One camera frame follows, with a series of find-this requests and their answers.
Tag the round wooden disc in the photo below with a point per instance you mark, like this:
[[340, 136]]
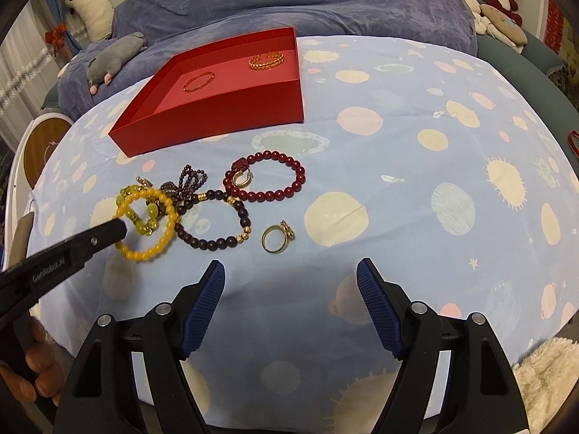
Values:
[[43, 144]]

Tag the red wall hanging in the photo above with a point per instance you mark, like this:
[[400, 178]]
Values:
[[555, 22]]

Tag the white plush toy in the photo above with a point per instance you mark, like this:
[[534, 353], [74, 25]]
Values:
[[472, 9]]

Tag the blue curtain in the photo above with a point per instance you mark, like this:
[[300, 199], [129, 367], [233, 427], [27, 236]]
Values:
[[47, 9]]

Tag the teal sofa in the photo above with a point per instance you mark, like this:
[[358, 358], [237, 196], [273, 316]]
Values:
[[533, 54]]

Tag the white lace curtain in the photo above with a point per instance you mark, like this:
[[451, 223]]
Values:
[[18, 90]]

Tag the white fluffy blanket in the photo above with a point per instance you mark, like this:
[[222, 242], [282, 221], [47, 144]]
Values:
[[552, 379]]

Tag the white plush alpaca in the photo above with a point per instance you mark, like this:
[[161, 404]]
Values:
[[97, 13]]

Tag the person's left hand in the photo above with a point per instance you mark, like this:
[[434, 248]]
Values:
[[43, 366]]

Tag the light blue printed sheet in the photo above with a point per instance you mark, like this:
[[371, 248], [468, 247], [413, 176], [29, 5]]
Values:
[[407, 235]]

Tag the beige plush toy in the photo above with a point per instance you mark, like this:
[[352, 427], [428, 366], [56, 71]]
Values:
[[502, 20]]

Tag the blue velvet blanket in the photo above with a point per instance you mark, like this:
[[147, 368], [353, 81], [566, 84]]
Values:
[[316, 0]]

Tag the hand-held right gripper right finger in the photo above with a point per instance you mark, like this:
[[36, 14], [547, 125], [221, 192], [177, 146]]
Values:
[[377, 307]]

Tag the red ribbon bow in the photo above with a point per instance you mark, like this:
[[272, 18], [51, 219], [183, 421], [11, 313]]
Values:
[[56, 36]]

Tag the thin red gold bangle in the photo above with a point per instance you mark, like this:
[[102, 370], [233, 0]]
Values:
[[204, 85]]

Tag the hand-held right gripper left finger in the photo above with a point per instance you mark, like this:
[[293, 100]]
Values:
[[206, 307]]

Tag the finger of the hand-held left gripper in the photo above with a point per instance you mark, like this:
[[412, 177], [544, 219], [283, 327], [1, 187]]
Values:
[[97, 235]]

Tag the red cardboard box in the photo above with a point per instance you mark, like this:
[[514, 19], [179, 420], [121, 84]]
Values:
[[226, 108]]

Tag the grey plush mouse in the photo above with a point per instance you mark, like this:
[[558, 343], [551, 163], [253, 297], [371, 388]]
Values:
[[117, 49]]

